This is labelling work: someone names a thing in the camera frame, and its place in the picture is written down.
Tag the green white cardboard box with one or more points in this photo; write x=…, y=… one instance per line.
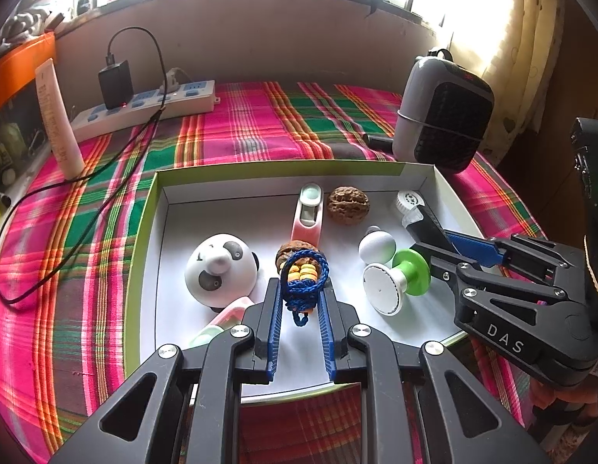
x=183, y=232

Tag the black cylindrical plug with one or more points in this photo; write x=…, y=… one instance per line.
x=378, y=141

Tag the pale crumpled bag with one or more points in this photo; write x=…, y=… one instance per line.
x=23, y=26

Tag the black charger adapter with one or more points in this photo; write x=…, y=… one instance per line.
x=116, y=84

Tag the white blue power strip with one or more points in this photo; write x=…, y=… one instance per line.
x=192, y=99

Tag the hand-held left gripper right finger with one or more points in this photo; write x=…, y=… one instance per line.
x=328, y=336

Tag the grey black portable heater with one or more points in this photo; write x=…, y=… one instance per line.
x=453, y=116

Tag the pink clip with mint disc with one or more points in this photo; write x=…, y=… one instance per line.
x=226, y=319

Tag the orange plastic tray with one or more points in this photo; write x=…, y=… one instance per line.
x=18, y=67

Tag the cream patterned curtain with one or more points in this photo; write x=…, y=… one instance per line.
x=530, y=58

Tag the white panda toy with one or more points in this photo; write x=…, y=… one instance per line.
x=221, y=270

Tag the white power plug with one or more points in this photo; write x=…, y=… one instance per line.
x=171, y=80

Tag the green white spool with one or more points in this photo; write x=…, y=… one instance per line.
x=383, y=287

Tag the brown walnut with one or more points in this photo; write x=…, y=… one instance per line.
x=347, y=205
x=284, y=255

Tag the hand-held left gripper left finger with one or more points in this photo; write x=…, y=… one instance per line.
x=274, y=328

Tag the small white round cap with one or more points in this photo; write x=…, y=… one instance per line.
x=409, y=199

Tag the person's right hand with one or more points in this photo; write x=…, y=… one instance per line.
x=559, y=394

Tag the black rectangular device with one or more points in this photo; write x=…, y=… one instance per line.
x=424, y=227

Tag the pink clip with round lens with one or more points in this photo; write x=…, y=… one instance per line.
x=306, y=217

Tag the black window latch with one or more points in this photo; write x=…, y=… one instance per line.
x=383, y=0

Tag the cream cosmetic tube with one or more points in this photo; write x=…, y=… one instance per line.
x=59, y=125

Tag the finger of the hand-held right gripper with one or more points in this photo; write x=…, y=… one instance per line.
x=472, y=247
x=441, y=263

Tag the white ball-shaped knob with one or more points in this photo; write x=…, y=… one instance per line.
x=376, y=246

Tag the pink green plaid tablecloth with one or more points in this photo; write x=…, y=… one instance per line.
x=62, y=251

